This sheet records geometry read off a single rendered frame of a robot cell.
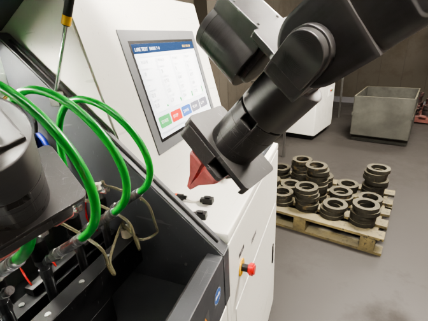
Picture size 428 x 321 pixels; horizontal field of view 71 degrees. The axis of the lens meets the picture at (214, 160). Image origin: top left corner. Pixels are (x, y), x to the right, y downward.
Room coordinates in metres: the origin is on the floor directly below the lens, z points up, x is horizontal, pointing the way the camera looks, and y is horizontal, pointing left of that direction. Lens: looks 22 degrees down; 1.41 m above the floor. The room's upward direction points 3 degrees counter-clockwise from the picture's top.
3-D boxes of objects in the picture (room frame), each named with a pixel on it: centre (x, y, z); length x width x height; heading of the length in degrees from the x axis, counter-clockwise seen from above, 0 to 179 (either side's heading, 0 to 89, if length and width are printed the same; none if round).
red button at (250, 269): (0.68, -0.08, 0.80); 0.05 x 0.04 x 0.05; 158
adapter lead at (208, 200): (0.76, 0.07, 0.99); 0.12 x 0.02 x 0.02; 72
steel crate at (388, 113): (4.15, -2.46, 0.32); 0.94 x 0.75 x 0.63; 147
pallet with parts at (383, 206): (2.26, -0.85, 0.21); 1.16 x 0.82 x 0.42; 53
